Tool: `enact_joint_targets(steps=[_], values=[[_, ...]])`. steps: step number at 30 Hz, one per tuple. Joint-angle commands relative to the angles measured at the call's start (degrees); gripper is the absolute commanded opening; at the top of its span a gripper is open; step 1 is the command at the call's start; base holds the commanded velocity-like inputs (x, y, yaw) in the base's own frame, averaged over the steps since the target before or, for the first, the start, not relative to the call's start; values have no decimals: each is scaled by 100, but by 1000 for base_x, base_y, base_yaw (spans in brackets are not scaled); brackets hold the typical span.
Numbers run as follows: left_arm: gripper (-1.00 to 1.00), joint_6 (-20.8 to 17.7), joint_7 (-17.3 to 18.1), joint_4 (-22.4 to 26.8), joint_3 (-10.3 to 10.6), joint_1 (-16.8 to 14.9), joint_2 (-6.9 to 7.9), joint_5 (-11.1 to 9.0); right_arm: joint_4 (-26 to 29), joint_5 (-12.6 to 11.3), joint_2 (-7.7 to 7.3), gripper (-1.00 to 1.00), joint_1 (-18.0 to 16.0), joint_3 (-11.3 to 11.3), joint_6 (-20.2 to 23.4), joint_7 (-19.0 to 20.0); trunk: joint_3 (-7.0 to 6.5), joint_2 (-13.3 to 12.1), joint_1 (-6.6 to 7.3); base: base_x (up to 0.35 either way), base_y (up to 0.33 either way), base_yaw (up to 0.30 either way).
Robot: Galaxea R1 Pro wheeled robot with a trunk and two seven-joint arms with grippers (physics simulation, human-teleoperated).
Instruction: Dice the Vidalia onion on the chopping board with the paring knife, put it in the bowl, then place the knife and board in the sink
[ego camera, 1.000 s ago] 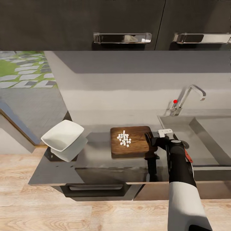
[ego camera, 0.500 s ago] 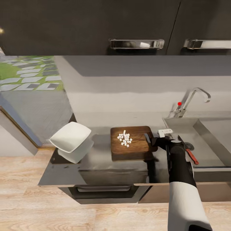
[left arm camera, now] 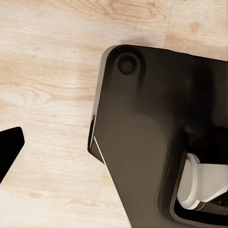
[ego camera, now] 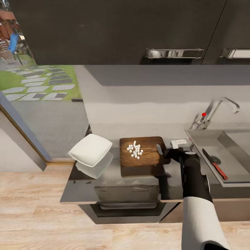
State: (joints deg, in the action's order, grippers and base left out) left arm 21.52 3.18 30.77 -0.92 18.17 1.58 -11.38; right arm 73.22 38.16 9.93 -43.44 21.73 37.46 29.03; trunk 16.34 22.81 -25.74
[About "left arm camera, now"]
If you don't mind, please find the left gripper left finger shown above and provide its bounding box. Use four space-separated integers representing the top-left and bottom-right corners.
0 126 25 183

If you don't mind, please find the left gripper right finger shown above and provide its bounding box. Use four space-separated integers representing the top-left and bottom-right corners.
213 126 228 165

